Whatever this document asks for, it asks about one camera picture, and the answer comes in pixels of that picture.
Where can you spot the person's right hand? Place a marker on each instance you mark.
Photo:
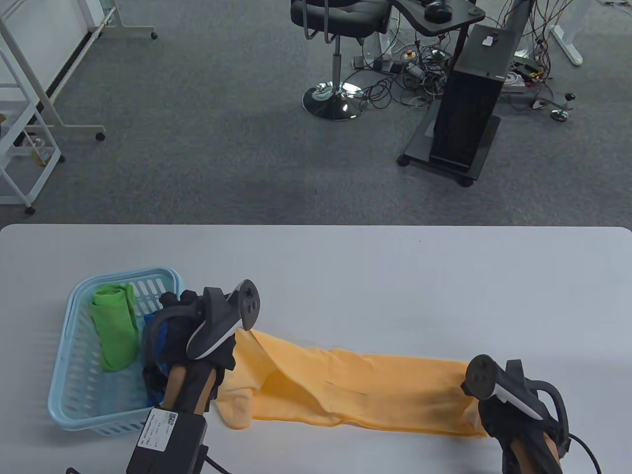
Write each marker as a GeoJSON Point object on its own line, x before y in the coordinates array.
{"type": "Point", "coordinates": [508, 424]}

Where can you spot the person's left hand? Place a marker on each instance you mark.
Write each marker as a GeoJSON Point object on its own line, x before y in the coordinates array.
{"type": "Point", "coordinates": [177, 340]}

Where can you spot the blue rectangular towel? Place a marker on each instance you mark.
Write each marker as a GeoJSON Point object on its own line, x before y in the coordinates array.
{"type": "Point", "coordinates": [148, 320]}

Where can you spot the green rectangular towel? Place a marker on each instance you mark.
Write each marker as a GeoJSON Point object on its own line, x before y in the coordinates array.
{"type": "Point", "coordinates": [116, 331]}

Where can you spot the orange rectangular towel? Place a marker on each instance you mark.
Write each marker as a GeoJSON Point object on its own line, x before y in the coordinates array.
{"type": "Point", "coordinates": [355, 390]}

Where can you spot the person's left forearm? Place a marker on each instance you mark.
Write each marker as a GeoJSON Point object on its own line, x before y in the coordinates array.
{"type": "Point", "coordinates": [177, 390]}

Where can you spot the person's right forearm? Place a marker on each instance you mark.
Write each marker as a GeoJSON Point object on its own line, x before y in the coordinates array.
{"type": "Point", "coordinates": [533, 456]}

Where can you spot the black left hand controller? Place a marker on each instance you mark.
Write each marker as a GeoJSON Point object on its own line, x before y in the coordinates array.
{"type": "Point", "coordinates": [217, 316]}

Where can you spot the black hand controller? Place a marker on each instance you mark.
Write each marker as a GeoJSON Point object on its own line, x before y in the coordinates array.
{"type": "Point", "coordinates": [481, 375]}
{"type": "Point", "coordinates": [217, 316]}

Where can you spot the black right hand controller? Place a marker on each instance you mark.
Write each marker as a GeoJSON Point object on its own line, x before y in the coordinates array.
{"type": "Point", "coordinates": [481, 375]}

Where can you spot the light blue plastic basket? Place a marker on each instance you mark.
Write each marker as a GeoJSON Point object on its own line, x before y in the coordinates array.
{"type": "Point", "coordinates": [74, 390]}

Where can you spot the white metal rack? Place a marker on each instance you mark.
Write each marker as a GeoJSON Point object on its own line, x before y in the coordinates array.
{"type": "Point", "coordinates": [15, 133]}

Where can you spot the black rolling base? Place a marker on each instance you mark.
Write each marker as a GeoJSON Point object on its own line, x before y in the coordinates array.
{"type": "Point", "coordinates": [419, 143]}

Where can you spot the chrome stand foot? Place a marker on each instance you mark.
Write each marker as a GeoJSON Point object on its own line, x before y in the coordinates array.
{"type": "Point", "coordinates": [559, 116]}

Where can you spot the black computer tower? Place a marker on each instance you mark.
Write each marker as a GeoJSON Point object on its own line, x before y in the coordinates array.
{"type": "Point", "coordinates": [469, 113]}

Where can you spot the white rolling whiteboard stand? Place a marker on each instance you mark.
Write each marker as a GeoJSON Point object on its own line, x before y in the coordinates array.
{"type": "Point", "coordinates": [29, 44]}

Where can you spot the round white floor device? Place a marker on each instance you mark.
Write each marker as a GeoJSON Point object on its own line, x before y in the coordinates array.
{"type": "Point", "coordinates": [513, 81]}

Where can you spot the black swivel chair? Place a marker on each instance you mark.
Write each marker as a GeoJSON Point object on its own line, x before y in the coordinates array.
{"type": "Point", "coordinates": [340, 12]}

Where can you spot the white desk leg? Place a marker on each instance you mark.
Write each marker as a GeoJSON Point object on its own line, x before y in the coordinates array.
{"type": "Point", "coordinates": [568, 47]}

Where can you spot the small black side desk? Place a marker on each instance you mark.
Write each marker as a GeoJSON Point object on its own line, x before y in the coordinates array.
{"type": "Point", "coordinates": [454, 22]}

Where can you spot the black object on side desk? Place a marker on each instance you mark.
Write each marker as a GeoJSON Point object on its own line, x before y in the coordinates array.
{"type": "Point", "coordinates": [437, 10]}

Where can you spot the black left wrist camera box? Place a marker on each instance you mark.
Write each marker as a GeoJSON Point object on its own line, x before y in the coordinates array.
{"type": "Point", "coordinates": [168, 444]}

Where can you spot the black slanted post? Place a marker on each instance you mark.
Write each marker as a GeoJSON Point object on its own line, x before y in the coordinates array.
{"type": "Point", "coordinates": [513, 15]}

